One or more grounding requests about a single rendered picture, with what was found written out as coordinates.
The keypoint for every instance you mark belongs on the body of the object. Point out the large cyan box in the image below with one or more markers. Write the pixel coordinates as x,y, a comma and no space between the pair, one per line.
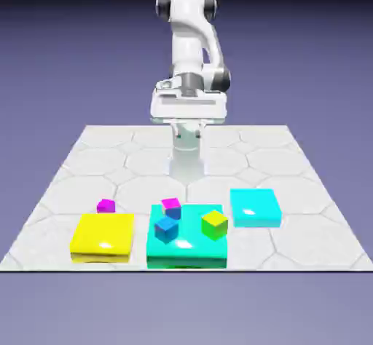
255,206
189,249

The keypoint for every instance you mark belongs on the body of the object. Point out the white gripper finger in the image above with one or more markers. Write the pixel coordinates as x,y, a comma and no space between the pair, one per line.
177,131
199,131

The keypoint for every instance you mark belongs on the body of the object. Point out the small yellow cube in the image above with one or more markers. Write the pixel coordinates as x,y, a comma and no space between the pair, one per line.
214,225

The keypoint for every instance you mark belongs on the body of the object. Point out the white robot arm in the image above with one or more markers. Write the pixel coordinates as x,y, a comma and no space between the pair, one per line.
186,45

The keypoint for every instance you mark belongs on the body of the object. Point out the large yellow box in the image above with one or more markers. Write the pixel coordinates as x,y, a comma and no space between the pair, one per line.
102,235

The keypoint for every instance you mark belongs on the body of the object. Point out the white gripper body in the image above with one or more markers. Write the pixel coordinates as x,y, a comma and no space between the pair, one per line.
188,109

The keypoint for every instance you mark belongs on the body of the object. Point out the small blue cube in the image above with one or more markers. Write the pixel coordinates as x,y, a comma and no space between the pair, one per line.
166,230

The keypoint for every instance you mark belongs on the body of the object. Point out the small magenta cube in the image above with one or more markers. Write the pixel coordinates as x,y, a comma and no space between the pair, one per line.
172,207
106,206

